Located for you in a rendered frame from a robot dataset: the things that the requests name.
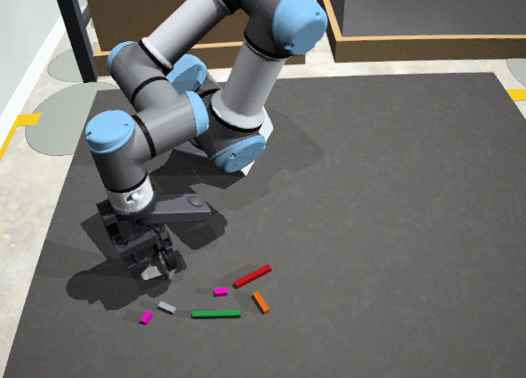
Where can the red rod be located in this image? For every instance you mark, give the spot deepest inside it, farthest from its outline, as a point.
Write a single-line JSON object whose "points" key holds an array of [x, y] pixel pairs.
{"points": [[252, 276]]}

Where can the green rod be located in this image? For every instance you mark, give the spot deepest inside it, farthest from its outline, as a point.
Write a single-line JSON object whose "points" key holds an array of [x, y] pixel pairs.
{"points": [[216, 314]]}

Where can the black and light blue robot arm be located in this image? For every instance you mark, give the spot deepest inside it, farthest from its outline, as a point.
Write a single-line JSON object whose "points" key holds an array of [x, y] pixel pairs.
{"points": [[226, 129]]}

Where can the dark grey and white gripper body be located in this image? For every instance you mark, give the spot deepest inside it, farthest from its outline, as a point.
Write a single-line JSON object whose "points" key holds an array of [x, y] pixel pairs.
{"points": [[138, 240]]}

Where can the small magenta block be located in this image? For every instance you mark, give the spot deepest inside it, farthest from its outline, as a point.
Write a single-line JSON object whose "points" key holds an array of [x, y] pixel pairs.
{"points": [[146, 317], [221, 292]]}

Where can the orange rod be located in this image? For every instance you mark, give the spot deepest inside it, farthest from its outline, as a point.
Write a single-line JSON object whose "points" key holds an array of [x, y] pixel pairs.
{"points": [[263, 306]]}

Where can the grey rod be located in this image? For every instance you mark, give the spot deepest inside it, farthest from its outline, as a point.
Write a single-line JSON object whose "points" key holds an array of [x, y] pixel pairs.
{"points": [[167, 308]]}

